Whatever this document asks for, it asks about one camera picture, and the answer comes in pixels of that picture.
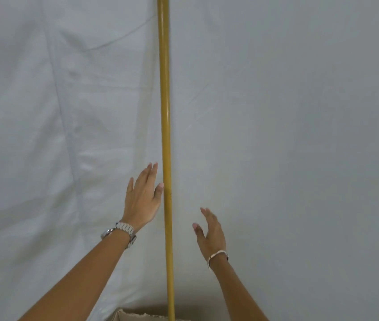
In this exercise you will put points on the person's right hand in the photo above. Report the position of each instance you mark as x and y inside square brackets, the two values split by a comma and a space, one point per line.
[213, 240]

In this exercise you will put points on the person's left hand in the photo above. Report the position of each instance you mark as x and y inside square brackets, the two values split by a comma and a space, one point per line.
[141, 205]

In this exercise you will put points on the person's left little finger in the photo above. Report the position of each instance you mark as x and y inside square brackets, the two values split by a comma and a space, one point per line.
[130, 187]

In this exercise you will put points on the person's left thumb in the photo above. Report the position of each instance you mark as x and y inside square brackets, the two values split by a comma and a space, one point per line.
[159, 191]

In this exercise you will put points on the person's right thumb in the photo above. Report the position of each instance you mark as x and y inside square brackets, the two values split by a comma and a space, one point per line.
[198, 231]

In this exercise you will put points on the person's left forearm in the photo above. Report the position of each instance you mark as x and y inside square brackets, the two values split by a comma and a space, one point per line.
[79, 280]

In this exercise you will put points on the person's right forearm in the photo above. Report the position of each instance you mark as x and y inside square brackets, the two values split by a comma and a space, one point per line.
[238, 290]

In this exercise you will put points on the silver metal wristwatch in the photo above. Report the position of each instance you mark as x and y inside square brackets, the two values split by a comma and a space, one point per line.
[125, 227]

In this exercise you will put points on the yellow wooden pole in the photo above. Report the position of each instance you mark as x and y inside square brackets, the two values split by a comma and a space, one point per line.
[166, 130]

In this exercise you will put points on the brown cardboard box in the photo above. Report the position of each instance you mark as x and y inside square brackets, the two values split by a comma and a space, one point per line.
[136, 315]

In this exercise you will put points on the white fabric sheet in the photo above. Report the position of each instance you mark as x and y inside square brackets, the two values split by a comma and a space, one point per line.
[293, 130]

